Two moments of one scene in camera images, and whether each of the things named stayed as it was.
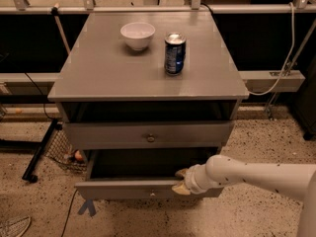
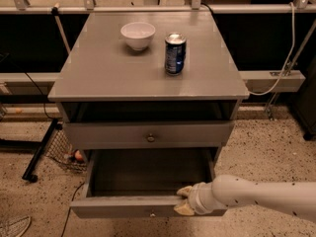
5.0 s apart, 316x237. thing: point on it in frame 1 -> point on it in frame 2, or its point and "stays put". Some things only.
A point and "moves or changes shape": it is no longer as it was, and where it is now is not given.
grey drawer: [141, 174] moves or changes shape
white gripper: [191, 181] -> [196, 198]
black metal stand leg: [39, 151] stays put
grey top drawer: [148, 134] stays put
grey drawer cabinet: [147, 83] stays put
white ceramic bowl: [137, 35] stays put
